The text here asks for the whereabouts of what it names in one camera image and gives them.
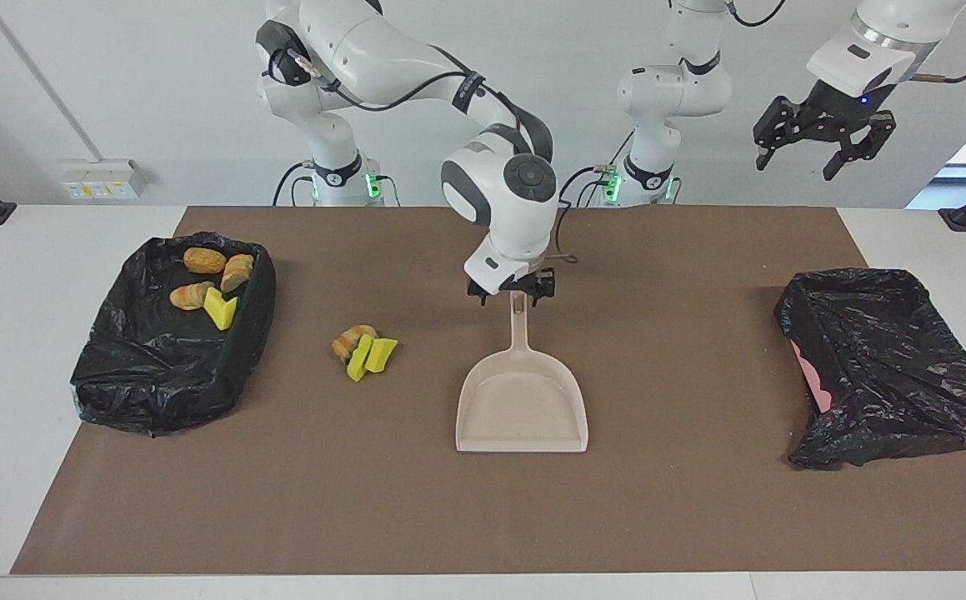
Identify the brown table mat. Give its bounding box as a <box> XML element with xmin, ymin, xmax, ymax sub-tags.
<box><xmin>10</xmin><ymin>206</ymin><xmax>966</xmax><ymax>576</ymax></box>

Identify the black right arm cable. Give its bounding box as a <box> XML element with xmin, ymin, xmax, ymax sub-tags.
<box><xmin>283</xmin><ymin>46</ymin><xmax>581</xmax><ymax>265</ymax></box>

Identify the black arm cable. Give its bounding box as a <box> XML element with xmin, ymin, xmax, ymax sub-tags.
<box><xmin>728</xmin><ymin>0</ymin><xmax>966</xmax><ymax>84</ymax></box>
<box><xmin>283</xmin><ymin>46</ymin><xmax>581</xmax><ymax>265</ymax></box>

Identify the black bag lined bin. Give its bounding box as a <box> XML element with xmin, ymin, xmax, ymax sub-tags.
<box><xmin>70</xmin><ymin>231</ymin><xmax>277</xmax><ymax>437</ymax></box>

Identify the white wall socket box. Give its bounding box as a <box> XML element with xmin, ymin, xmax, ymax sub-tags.
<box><xmin>58</xmin><ymin>159</ymin><xmax>148</xmax><ymax>201</ymax></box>

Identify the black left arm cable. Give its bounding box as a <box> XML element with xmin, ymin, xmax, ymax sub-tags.
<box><xmin>728</xmin><ymin>0</ymin><xmax>966</xmax><ymax>84</ymax></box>

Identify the green and yellow sponge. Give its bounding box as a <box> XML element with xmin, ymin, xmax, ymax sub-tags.
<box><xmin>203</xmin><ymin>287</ymin><xmax>239</xmax><ymax>332</ymax></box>

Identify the brown oval bread roll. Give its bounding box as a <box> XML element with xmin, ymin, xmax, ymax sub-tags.
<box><xmin>183</xmin><ymin>247</ymin><xmax>228</xmax><ymax>275</ymax></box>

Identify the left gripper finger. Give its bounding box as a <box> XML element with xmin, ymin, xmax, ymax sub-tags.
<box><xmin>753</xmin><ymin>97</ymin><xmax>800</xmax><ymax>172</ymax></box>
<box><xmin>823</xmin><ymin>112</ymin><xmax>896</xmax><ymax>182</ymax></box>

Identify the orange striped croissant piece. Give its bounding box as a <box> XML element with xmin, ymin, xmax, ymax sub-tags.
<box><xmin>169</xmin><ymin>282</ymin><xmax>217</xmax><ymax>311</ymax></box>

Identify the black base power cable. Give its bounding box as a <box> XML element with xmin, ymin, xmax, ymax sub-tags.
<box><xmin>560</xmin><ymin>133</ymin><xmax>635</xmax><ymax>208</ymax></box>
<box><xmin>273</xmin><ymin>162</ymin><xmax>314</xmax><ymax>207</ymax></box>

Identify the crumpled black trash bag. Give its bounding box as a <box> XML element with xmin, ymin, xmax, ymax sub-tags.
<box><xmin>774</xmin><ymin>267</ymin><xmax>966</xmax><ymax>470</ymax></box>

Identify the white wall conduit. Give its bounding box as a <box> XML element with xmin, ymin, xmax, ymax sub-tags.
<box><xmin>0</xmin><ymin>0</ymin><xmax>106</xmax><ymax>163</ymax></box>

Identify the beige plastic dustpan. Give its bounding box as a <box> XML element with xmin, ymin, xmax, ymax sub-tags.
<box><xmin>455</xmin><ymin>290</ymin><xmax>589</xmax><ymax>453</ymax></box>

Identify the pink plastic bin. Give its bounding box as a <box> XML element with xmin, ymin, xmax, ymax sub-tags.
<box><xmin>789</xmin><ymin>337</ymin><xmax>833</xmax><ymax>415</ymax></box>

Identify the yellow sponge piece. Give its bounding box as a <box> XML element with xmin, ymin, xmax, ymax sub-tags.
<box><xmin>347</xmin><ymin>333</ymin><xmax>375</xmax><ymax>383</ymax></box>
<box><xmin>364</xmin><ymin>337</ymin><xmax>399</xmax><ymax>373</ymax></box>

